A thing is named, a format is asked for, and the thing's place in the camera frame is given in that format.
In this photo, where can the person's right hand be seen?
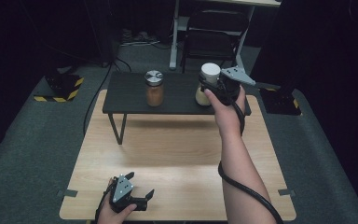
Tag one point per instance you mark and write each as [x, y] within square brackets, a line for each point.
[227, 115]

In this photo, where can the person's left hand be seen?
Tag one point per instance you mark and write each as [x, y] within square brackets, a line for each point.
[112, 216]

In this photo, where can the grey tape piece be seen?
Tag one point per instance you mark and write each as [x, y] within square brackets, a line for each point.
[67, 193]
[287, 192]

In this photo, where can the black raised shelf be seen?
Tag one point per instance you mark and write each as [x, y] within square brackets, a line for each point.
[127, 93]

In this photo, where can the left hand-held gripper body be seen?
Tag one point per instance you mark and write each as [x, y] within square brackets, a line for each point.
[122, 188]

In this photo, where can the black stand base yellow stripes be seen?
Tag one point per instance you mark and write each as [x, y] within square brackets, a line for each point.
[279, 101]
[62, 85]

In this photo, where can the glass jar with white lid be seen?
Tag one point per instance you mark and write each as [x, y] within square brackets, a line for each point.
[210, 71]

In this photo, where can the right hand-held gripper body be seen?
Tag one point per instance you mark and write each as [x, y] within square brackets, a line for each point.
[234, 79]

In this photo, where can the white-framed desk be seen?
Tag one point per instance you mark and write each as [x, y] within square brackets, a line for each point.
[175, 34]

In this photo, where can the black folding chair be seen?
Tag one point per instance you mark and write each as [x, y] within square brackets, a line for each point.
[213, 40]

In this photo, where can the glass jar with silver lid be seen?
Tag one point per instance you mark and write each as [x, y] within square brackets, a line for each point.
[154, 90]

